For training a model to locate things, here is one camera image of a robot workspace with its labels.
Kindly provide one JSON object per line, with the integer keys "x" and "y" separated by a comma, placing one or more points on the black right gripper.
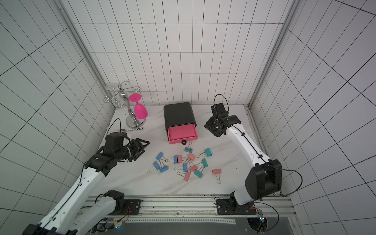
{"x": 214, "y": 126}

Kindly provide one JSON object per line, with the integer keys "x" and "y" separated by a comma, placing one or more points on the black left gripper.
{"x": 138, "y": 155}

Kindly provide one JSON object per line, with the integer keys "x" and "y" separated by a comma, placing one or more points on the teal binder clip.
{"x": 203, "y": 163}
{"x": 198, "y": 171}
{"x": 189, "y": 148}
{"x": 207, "y": 152}

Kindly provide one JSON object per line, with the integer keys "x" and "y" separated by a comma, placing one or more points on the pink top drawer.
{"x": 181, "y": 133}

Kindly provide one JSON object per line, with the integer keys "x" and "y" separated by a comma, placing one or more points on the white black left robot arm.
{"x": 64, "y": 219}

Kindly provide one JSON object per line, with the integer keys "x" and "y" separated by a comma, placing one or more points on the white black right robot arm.
{"x": 265, "y": 175}

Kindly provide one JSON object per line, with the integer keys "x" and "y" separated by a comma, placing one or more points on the blue binder clip top left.
{"x": 160, "y": 157}

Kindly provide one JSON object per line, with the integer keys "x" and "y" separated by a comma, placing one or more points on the blue binder clip far left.
{"x": 155, "y": 166}

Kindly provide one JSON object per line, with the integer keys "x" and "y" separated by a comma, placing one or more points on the blue binder clip lower left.
{"x": 163, "y": 167}

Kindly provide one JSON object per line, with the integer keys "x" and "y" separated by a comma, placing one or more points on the blue binder clip centre upper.
{"x": 174, "y": 159}

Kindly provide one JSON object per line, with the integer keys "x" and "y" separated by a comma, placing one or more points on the pink binder clip beside blue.
{"x": 181, "y": 159}

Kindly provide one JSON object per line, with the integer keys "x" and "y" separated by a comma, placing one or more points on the pink binder clip upper centre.
{"x": 190, "y": 157}

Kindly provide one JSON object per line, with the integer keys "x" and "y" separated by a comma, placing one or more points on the black drawer cabinet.
{"x": 178, "y": 114}

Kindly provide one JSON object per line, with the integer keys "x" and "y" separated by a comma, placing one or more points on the blue binder clip centre lower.
{"x": 183, "y": 167}

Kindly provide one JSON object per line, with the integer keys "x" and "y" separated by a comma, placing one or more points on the pink binder clip lone right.
{"x": 216, "y": 173}

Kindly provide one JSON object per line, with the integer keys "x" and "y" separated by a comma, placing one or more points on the pink binder clip bottom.
{"x": 186, "y": 175}

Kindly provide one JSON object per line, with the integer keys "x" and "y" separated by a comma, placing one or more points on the chrome glass rack stand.
{"x": 127, "y": 90}

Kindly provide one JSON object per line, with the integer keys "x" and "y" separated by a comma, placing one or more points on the magenta plastic wine glass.
{"x": 140, "y": 110}

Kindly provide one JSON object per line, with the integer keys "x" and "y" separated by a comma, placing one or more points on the clear wine glass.
{"x": 114, "y": 96}

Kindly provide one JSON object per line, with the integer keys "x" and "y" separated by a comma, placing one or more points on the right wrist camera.
{"x": 219, "y": 111}

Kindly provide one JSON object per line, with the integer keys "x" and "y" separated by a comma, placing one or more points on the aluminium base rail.
{"x": 202, "y": 208}

